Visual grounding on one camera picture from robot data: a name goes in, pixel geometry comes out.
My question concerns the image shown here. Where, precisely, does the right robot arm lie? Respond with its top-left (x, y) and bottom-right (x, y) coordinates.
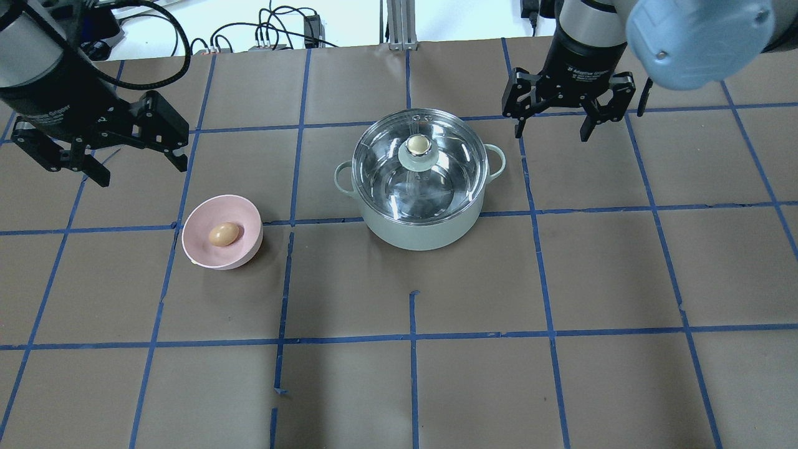
top-left (501, 1), bottom-right (797, 142)

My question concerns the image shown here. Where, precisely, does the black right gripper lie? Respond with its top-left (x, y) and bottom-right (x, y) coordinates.
top-left (502, 28), bottom-right (636, 142)

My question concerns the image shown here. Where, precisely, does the black power adapter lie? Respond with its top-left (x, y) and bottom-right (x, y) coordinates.
top-left (303, 14), bottom-right (323, 48)

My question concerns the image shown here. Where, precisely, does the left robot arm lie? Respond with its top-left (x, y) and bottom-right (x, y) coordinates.
top-left (1, 1), bottom-right (191, 187)

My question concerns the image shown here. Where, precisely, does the aluminium frame post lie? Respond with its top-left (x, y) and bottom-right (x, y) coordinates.
top-left (387, 1), bottom-right (418, 51)

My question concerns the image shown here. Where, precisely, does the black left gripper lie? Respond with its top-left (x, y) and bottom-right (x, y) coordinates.
top-left (2, 55), bottom-right (189, 187)

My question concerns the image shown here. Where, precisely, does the glass pot lid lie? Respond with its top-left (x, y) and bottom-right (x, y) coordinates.
top-left (351, 109), bottom-right (505, 226)

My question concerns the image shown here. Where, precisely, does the pink bowl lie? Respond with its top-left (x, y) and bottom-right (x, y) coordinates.
top-left (181, 195), bottom-right (263, 271)

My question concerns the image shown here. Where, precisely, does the brown egg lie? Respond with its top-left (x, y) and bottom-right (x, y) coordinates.
top-left (208, 221), bottom-right (241, 248)

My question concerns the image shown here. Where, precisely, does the pale green electric pot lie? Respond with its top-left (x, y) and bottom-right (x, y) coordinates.
top-left (333, 109), bottom-right (507, 251)

